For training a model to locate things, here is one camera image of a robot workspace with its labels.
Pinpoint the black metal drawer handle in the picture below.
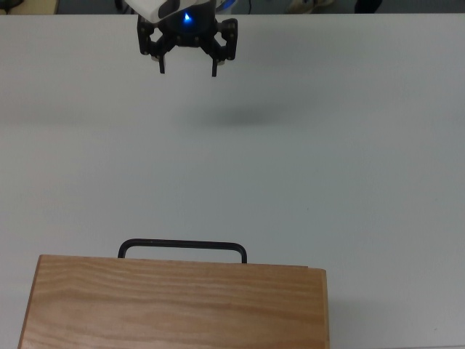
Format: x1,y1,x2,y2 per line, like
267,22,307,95
117,238,248,265

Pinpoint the wooden cabinet box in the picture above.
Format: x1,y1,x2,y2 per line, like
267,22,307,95
17,254,332,349

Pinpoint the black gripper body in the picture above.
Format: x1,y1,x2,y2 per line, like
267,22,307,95
160,22,219,48

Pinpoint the tan board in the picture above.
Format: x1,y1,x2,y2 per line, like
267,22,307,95
20,0,58,15

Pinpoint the dark floor object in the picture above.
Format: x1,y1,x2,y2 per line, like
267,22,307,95
353,0,383,14

